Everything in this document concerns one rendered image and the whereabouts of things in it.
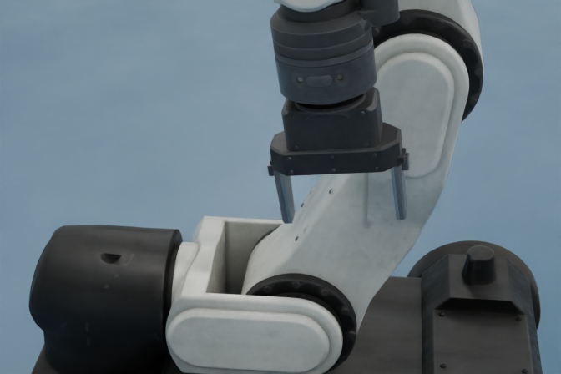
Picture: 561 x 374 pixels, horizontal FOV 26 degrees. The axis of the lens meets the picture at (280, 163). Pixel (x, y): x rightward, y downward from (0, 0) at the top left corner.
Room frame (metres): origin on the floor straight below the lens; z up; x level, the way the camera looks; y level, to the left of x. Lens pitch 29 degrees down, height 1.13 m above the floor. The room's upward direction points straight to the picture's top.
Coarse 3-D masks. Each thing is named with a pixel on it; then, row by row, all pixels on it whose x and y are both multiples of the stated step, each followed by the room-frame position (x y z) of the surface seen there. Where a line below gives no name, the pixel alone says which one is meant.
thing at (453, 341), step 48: (96, 240) 1.23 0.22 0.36; (144, 240) 1.23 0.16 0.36; (48, 288) 1.19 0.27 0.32; (96, 288) 1.18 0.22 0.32; (144, 288) 1.18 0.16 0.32; (384, 288) 1.40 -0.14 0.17; (432, 288) 1.37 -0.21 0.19; (480, 288) 1.34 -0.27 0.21; (528, 288) 1.39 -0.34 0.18; (48, 336) 1.20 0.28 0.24; (96, 336) 1.17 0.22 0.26; (144, 336) 1.16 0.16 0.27; (384, 336) 1.29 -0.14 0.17; (432, 336) 1.26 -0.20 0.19; (480, 336) 1.26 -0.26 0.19; (528, 336) 1.26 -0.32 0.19
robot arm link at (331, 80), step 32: (288, 64) 0.96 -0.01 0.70; (320, 64) 0.95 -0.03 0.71; (352, 64) 0.96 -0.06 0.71; (288, 96) 0.97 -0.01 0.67; (320, 96) 0.95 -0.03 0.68; (352, 96) 0.96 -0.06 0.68; (288, 128) 0.97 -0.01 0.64; (320, 128) 0.97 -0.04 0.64; (352, 128) 0.97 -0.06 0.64; (384, 128) 1.00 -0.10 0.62; (288, 160) 0.97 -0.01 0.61; (320, 160) 0.97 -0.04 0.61; (352, 160) 0.96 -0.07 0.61; (384, 160) 0.96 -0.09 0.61
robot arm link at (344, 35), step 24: (336, 0) 0.96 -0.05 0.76; (360, 0) 0.98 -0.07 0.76; (384, 0) 0.97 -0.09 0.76; (288, 24) 0.97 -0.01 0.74; (312, 24) 0.96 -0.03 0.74; (336, 24) 0.96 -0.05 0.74; (360, 24) 0.97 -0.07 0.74; (384, 24) 0.97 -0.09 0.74; (288, 48) 0.96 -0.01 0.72; (312, 48) 0.95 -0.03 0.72; (336, 48) 0.95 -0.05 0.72; (360, 48) 0.97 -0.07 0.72
